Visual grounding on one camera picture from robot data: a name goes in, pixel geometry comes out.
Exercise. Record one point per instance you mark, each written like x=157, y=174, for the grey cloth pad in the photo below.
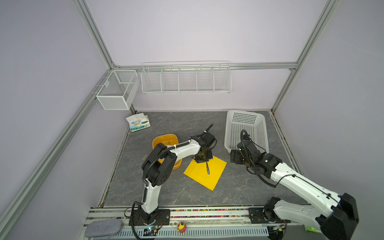
x=103, y=228

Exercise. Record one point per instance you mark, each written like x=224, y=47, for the yellow paper napkin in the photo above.
x=197, y=172

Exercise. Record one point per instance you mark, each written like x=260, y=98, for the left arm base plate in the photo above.
x=158, y=217

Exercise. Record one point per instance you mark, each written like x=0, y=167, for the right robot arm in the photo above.
x=335, y=215

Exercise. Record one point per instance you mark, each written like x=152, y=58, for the tissue pack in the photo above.
x=138, y=122

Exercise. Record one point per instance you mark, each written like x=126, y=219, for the red emergency stop button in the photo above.
x=181, y=227

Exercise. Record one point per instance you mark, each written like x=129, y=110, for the orange plastic tray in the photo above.
x=167, y=140

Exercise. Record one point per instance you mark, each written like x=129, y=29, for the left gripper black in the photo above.
x=210, y=157

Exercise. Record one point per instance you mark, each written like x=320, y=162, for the white mesh wall box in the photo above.
x=118, y=90

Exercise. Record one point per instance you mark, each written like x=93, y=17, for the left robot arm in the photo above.
x=158, y=166

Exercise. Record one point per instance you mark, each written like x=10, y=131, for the white perforated plastic basket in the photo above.
x=253, y=123

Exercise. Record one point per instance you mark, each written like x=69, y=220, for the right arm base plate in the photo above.
x=258, y=215

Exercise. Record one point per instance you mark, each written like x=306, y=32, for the white wire shelf basket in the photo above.
x=186, y=77

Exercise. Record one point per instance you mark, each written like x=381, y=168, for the silver fork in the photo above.
x=207, y=168

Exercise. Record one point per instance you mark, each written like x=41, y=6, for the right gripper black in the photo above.
x=235, y=153

